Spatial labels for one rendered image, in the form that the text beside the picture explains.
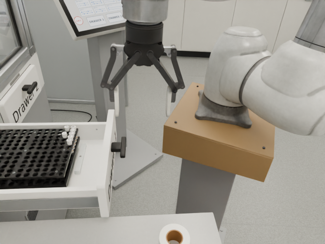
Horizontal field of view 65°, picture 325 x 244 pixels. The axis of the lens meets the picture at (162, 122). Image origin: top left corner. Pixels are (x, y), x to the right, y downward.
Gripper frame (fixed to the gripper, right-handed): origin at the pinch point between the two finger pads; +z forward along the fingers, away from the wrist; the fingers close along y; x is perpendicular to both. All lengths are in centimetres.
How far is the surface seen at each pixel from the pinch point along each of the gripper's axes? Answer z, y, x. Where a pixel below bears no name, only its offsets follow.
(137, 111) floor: 99, 1, -152
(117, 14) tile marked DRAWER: -2, 11, -87
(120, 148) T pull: 9.6, 5.4, 3.8
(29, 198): 13.6, 24.3, 15.2
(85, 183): 17.2, 14.1, 8.2
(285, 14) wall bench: 31, -182, -271
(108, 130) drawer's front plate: 7.8, 8.7, -1.1
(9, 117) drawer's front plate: 13.3, 39.8, -15.0
